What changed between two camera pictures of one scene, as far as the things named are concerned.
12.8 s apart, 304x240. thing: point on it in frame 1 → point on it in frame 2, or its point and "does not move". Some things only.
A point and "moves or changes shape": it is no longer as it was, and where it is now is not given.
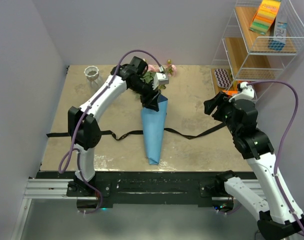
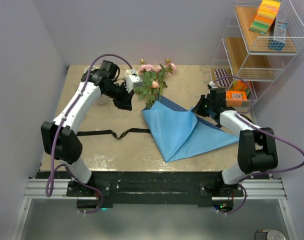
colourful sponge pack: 264,16 does not move
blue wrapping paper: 154,123 moves or changes shape
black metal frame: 129,189 does not move
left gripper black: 152,104 → 125,102
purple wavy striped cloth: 223,79 does not move
